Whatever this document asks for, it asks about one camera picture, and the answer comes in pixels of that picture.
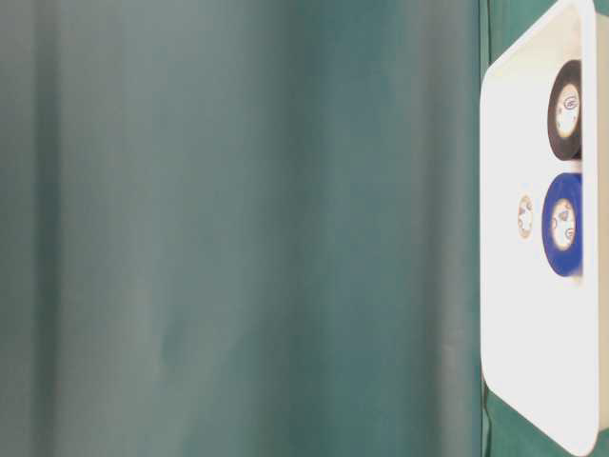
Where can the white plastic tray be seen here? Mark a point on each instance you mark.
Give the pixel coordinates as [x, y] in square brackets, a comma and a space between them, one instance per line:
[504, 285]

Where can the blue tape roll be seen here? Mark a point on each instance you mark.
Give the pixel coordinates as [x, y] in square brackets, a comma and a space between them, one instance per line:
[562, 225]

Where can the black tape roll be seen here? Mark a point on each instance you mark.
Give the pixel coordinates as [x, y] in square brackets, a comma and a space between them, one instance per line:
[564, 113]

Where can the white tape roll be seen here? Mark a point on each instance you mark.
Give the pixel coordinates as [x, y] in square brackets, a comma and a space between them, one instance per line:
[526, 216]

